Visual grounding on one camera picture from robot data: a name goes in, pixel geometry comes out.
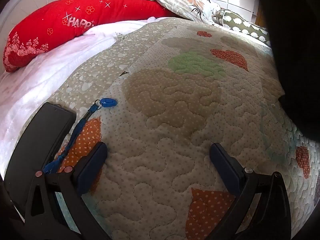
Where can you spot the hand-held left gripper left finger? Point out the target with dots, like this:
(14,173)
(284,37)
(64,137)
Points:
(91,168)

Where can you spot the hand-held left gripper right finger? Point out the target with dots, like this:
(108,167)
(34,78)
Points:
(225,165)

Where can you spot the black pants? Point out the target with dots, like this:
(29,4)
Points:
(300,55)

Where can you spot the black phone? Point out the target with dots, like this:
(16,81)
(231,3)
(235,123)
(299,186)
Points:
(37,140)

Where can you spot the beige quilted heart-patch blanket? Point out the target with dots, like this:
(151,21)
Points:
(175,105)

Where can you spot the white bed sheet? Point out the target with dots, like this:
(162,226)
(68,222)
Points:
(37,80)

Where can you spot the green white-dotted pillow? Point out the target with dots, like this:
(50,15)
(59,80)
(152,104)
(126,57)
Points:
(245,28)

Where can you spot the red printed pillow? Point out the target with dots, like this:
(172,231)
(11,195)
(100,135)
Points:
(62,12)

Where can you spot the white floral pillow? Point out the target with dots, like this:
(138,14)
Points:
(180,0)

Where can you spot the white round headboard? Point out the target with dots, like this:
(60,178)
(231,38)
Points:
(25,0)

